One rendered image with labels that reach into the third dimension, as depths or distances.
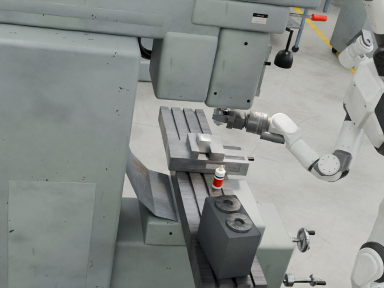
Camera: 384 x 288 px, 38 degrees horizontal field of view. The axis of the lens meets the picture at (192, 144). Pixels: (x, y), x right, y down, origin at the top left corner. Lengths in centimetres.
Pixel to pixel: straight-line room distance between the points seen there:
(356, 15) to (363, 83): 481
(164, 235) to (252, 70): 76
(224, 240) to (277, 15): 77
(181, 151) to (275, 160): 210
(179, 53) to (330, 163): 67
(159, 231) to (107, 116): 60
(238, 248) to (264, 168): 246
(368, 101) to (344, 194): 251
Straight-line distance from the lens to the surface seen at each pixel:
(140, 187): 227
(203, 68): 197
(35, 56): 180
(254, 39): 199
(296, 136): 216
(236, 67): 202
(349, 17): 679
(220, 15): 191
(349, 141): 213
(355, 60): 203
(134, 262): 240
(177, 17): 190
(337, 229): 396
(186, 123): 283
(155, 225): 226
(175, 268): 246
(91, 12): 187
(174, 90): 199
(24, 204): 210
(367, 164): 483
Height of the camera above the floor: 225
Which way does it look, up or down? 31 degrees down
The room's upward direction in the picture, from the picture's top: 12 degrees clockwise
